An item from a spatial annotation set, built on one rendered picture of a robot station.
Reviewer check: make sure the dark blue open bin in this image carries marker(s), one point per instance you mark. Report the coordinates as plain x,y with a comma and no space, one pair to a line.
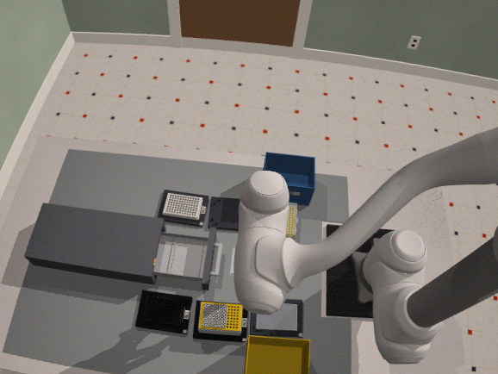
295,170

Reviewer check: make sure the grey bench mat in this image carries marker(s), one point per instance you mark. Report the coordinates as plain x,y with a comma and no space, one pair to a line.
88,321

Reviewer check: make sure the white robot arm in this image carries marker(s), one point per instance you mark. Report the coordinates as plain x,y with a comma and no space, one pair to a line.
267,265

